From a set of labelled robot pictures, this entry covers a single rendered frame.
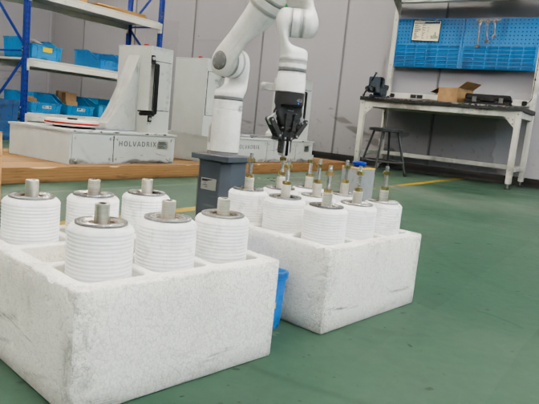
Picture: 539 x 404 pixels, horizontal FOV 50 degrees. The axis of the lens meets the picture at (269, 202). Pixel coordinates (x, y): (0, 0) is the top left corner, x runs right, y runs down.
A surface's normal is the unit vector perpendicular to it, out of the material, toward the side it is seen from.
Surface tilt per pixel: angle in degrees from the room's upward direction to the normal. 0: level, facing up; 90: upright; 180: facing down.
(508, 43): 90
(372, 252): 90
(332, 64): 90
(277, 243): 90
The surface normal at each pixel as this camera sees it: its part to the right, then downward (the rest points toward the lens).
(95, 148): 0.83, 0.16
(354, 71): -0.55, 0.07
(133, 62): -0.48, -0.29
